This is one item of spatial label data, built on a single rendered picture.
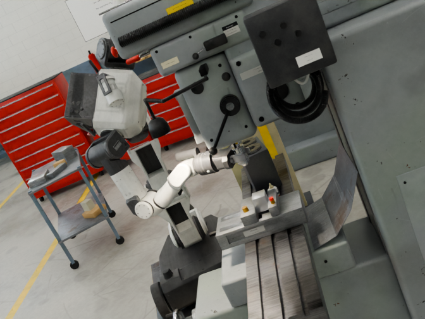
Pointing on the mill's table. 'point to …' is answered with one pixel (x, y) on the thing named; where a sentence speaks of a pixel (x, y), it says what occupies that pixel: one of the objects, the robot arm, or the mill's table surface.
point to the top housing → (188, 25)
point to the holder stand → (260, 166)
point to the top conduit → (167, 21)
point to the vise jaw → (252, 216)
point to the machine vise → (296, 209)
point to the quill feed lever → (226, 105)
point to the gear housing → (159, 56)
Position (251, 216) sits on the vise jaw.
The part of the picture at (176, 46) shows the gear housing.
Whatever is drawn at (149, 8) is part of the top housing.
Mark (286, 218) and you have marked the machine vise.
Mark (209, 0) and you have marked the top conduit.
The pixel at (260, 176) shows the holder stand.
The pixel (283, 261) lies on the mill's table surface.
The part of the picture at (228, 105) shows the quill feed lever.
